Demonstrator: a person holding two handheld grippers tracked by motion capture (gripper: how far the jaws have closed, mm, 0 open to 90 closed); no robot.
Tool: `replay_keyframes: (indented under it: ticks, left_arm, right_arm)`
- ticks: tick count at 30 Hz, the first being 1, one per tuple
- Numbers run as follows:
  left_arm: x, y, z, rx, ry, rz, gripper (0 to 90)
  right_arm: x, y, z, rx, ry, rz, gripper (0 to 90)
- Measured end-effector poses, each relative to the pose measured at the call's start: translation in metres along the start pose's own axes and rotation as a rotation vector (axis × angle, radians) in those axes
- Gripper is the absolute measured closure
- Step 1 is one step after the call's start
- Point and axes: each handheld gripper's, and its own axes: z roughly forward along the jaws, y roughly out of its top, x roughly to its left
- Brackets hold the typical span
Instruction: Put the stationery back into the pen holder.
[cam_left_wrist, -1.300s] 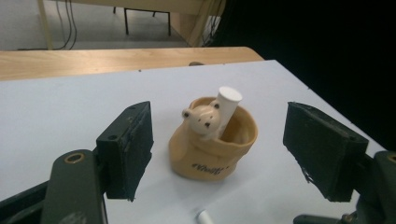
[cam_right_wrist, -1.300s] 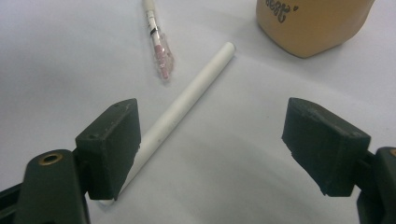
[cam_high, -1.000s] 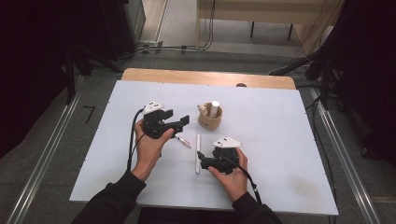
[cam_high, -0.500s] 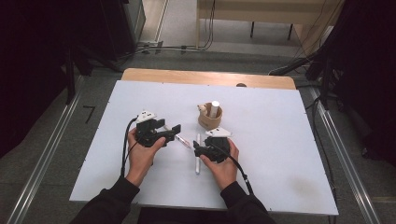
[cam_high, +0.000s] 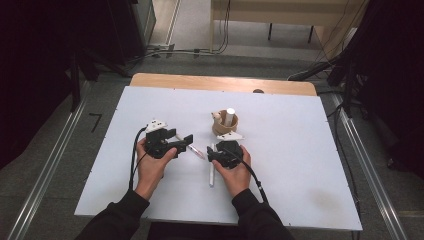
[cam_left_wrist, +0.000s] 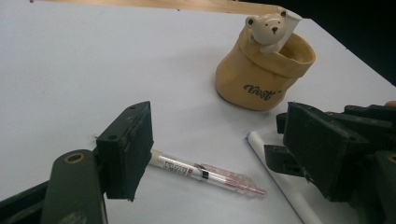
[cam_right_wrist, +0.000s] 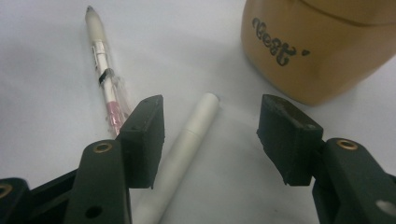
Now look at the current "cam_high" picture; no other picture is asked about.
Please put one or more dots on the beige cup with bear figure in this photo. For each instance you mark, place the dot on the beige cup with bear figure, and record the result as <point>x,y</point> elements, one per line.
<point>220,128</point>

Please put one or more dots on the pink and white pen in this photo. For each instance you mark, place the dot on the pink and white pen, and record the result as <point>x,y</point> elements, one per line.
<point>197,152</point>

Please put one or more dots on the black cabinet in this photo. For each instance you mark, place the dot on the black cabinet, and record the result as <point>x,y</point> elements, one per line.
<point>133,30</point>

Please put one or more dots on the person's right hand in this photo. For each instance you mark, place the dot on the person's right hand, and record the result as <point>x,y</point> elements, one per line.
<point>238,178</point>

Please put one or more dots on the black curtain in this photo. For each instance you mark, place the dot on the black curtain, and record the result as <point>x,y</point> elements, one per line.
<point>33,66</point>
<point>396,83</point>

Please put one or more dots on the light wooden background table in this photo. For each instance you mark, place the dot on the light wooden background table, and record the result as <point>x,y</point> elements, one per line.
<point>283,15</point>

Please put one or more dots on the long white stick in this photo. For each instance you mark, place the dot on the long white stick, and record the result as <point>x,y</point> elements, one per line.
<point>211,176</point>

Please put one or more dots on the black metal stand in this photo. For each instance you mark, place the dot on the black metal stand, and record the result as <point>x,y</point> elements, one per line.
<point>348,83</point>
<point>76,83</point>

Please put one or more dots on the person's left hand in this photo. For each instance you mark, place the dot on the person's left hand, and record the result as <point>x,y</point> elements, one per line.
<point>151,173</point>

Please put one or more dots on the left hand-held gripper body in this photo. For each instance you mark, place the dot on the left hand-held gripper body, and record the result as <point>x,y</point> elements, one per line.
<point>158,143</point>

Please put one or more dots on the metal floor rail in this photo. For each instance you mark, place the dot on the metal floor rail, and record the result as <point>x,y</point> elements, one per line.
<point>46,166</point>
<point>373,173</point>

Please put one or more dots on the short white tube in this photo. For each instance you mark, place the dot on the short white tube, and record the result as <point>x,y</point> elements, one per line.
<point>230,115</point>

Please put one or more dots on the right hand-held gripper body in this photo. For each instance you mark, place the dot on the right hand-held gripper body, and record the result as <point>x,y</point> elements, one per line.
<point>230,151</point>

